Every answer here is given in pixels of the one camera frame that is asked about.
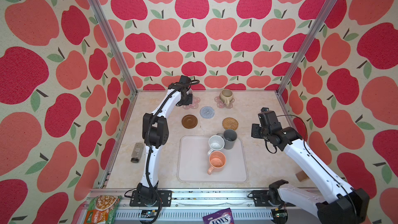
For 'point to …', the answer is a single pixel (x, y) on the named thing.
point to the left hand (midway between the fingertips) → (190, 102)
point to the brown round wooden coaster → (189, 121)
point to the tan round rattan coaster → (230, 123)
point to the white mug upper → (216, 142)
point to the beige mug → (226, 95)
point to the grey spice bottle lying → (137, 152)
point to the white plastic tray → (194, 162)
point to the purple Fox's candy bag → (224, 216)
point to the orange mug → (217, 159)
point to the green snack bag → (102, 209)
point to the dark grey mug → (230, 136)
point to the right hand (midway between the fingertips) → (261, 128)
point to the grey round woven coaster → (207, 112)
